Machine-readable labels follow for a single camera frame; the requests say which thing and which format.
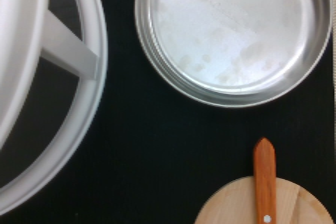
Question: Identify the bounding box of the round silver metal plate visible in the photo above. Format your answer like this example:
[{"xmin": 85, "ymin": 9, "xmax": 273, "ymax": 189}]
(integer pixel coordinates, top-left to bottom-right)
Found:
[{"xmin": 135, "ymin": 0, "xmax": 333, "ymax": 108}]

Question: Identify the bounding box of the wooden-handled metal fork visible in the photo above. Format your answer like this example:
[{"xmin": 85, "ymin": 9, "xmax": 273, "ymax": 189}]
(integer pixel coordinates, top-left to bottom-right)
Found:
[{"xmin": 253, "ymin": 138, "xmax": 276, "ymax": 224}]

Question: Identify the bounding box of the round wooden coaster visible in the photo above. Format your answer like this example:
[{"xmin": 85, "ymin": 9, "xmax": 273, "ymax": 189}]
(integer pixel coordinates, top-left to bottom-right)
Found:
[{"xmin": 195, "ymin": 177, "xmax": 334, "ymax": 224}]

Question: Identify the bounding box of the white two-tier turntable rack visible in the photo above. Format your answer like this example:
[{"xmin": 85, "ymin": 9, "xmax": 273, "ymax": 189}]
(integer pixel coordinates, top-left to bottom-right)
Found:
[{"xmin": 0, "ymin": 0, "xmax": 108, "ymax": 215}]

